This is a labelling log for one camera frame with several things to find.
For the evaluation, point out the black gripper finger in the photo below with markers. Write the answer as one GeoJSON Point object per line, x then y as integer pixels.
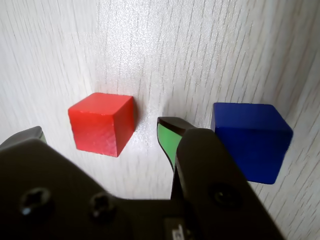
{"type": "Point", "coordinates": [37, 180]}

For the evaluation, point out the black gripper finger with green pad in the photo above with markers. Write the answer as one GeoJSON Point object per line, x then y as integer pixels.
{"type": "Point", "coordinates": [207, 162]}

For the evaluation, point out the red wooden cube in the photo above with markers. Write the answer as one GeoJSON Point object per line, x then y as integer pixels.
{"type": "Point", "coordinates": [100, 125]}

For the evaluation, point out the blue wooden cube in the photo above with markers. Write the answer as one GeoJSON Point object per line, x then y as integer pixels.
{"type": "Point", "coordinates": [252, 147]}

